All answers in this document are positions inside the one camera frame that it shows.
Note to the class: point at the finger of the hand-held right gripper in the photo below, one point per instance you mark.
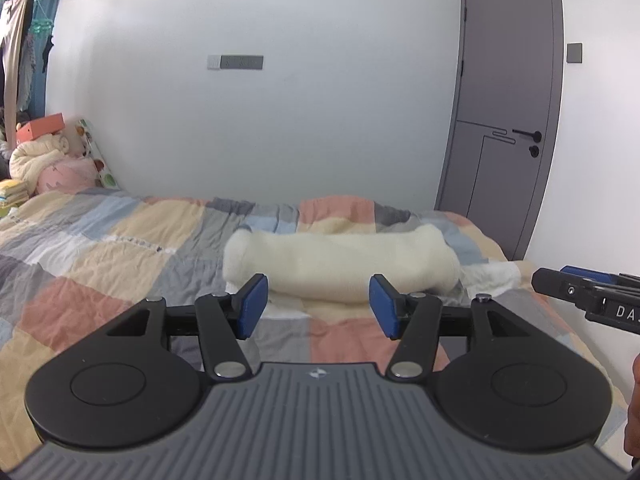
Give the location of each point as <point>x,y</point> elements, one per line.
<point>590,272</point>
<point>560,285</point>

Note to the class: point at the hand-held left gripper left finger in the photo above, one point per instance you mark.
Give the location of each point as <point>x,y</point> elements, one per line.
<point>251,305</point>

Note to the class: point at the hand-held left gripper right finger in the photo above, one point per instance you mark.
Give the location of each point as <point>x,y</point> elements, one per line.
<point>384,305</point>

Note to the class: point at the cream striped sweater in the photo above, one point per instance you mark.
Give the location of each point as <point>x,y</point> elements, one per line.
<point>340,265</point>

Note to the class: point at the person's right forearm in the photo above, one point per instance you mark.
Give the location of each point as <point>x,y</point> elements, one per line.
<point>635,410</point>

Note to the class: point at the row of hanging clothes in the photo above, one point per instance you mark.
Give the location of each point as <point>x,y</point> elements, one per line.
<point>12,50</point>

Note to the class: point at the black door lock knob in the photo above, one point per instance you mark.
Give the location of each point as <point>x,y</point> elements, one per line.
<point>534,150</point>

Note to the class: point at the patchwork quilt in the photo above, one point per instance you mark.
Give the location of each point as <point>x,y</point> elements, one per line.
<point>100,260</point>

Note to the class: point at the white dotted pillow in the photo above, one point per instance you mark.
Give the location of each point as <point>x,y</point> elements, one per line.
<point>102,170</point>

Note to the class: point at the pink pillow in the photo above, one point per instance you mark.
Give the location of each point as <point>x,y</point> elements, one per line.
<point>67,177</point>

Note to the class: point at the grey door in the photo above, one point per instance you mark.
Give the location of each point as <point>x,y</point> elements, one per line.
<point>505,60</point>

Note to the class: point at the beige plush toy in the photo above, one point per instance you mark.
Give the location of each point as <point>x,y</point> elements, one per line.
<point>76,141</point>

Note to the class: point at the rolled cream duvet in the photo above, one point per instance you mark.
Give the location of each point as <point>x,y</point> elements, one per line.
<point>32,160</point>

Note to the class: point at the stack of books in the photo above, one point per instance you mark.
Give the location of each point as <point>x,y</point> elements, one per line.
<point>12,194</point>

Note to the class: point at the orange shoe box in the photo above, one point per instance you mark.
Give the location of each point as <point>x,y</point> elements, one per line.
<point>40,129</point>

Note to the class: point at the grey wall switch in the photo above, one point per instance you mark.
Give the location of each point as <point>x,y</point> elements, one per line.
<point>574,53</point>

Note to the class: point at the white wall switch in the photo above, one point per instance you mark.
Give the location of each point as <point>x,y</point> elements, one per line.
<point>214,62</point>

